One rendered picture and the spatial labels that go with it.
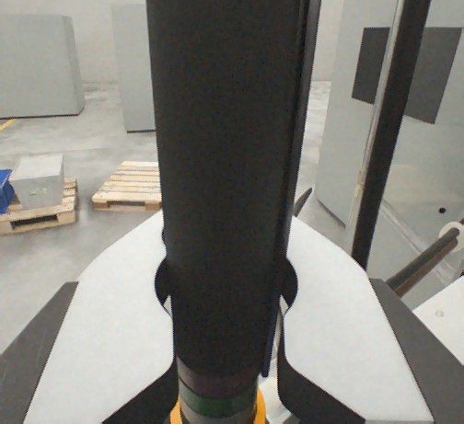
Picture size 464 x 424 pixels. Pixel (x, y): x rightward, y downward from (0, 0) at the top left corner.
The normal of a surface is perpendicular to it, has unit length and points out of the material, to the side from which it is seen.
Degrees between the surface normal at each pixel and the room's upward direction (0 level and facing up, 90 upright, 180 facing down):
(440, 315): 50
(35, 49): 90
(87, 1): 90
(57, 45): 90
